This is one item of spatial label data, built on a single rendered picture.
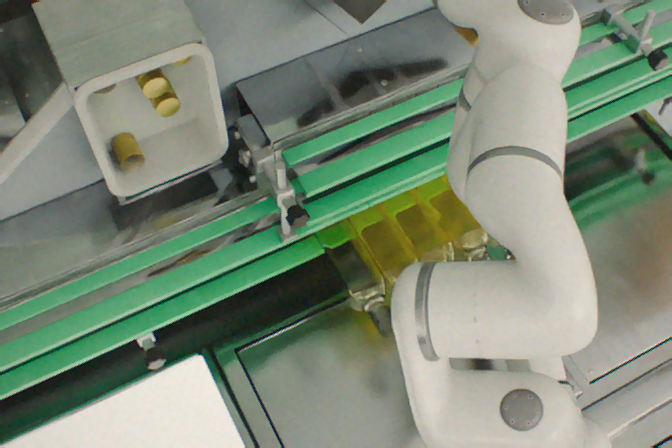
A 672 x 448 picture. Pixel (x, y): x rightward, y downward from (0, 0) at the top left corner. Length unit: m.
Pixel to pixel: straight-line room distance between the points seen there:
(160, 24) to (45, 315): 0.43
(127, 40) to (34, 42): 0.78
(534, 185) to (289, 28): 0.58
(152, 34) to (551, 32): 0.47
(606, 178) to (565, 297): 0.89
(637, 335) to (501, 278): 0.73
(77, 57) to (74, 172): 0.25
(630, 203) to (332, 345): 0.61
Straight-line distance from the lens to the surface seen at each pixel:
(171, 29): 0.99
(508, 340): 0.66
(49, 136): 1.12
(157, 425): 1.22
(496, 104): 0.73
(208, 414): 1.21
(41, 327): 1.14
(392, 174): 1.17
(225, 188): 1.17
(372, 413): 1.20
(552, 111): 0.74
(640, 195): 1.52
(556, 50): 0.81
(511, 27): 0.81
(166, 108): 1.06
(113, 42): 1.00
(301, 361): 1.23
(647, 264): 1.44
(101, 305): 1.13
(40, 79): 1.68
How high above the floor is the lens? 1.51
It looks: 28 degrees down
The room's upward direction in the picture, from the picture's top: 148 degrees clockwise
